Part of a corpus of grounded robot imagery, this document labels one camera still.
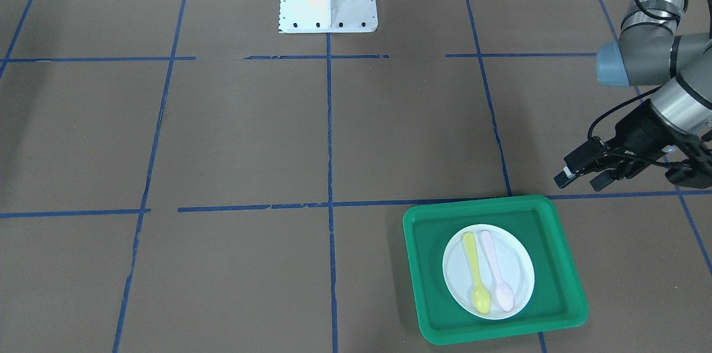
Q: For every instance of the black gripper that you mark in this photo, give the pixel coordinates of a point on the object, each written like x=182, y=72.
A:
x=639, y=132

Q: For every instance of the white round plate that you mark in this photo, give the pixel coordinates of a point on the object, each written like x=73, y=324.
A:
x=516, y=269

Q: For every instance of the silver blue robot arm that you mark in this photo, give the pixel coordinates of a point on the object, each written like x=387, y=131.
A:
x=649, y=52

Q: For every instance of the green plastic tray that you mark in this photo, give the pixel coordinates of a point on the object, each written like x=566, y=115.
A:
x=558, y=300

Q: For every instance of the pink plastic spoon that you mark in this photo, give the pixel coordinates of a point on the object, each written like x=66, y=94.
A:
x=503, y=292

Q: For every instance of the yellow plastic spoon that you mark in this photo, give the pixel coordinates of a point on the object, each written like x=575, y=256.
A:
x=480, y=296

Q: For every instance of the brown paper table cover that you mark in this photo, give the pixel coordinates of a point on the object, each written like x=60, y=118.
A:
x=178, y=176

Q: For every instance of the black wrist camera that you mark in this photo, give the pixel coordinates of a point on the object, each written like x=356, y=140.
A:
x=695, y=170

